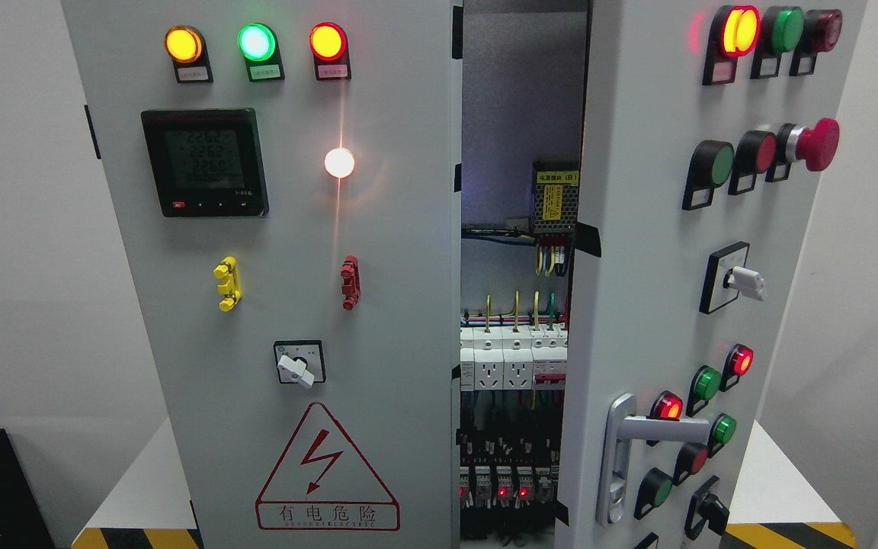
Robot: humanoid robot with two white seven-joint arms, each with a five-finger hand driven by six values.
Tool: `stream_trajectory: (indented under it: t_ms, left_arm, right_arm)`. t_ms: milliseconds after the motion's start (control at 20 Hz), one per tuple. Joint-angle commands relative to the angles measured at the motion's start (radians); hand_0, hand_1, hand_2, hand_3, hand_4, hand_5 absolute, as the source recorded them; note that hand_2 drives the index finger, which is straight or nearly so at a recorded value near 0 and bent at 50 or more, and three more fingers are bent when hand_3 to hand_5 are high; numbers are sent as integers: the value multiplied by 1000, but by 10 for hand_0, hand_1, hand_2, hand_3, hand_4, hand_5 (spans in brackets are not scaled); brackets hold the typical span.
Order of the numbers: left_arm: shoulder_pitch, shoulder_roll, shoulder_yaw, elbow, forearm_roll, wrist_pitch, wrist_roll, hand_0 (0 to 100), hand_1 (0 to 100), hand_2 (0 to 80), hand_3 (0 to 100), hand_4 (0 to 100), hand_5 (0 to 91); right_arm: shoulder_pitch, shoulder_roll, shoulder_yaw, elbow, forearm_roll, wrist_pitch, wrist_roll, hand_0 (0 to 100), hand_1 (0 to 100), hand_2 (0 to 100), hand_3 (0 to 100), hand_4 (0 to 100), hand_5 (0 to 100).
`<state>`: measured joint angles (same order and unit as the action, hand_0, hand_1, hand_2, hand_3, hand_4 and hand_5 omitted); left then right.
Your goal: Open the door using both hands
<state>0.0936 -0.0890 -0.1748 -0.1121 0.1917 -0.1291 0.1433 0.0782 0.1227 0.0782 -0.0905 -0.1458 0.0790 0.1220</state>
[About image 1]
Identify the red electric warning sticker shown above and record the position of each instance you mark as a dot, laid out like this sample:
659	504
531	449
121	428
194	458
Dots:
323	481

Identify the yellow indicator lamp left door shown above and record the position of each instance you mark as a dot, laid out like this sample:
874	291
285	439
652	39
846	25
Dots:
188	52

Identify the red indicator lamp left door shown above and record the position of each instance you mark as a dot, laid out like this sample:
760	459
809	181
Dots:
329	45

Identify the red white circuit breaker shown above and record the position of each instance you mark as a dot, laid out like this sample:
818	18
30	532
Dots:
550	354

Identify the silver door handle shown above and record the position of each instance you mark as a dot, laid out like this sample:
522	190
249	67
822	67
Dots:
623	427

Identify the white selector switch right door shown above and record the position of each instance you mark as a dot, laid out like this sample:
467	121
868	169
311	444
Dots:
727	277

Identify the red emergency stop button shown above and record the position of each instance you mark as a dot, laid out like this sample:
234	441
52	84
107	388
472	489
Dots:
816	145

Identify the grey cabinet door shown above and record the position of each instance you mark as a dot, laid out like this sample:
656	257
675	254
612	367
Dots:
389	361
672	171

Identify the metal mesh power supply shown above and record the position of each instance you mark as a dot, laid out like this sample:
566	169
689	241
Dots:
555	189

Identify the red terminal connector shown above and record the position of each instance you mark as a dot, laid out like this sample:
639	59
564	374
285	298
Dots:
351	284

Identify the white double power sockets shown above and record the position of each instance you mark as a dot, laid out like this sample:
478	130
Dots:
503	358

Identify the relay row with red leds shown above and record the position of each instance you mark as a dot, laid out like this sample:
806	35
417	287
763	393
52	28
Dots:
507	485

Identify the yellow lamp right door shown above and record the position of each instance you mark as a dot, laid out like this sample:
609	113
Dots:
733	33

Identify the yellow terminal connector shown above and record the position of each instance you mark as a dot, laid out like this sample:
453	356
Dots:
228	283

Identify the green indicator lamp left door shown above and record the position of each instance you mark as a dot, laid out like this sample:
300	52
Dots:
261	51

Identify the black digital power meter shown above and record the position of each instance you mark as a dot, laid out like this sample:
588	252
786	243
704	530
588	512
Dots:
206	162

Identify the white glowing indicator lamp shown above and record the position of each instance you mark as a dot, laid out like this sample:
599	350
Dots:
340	162

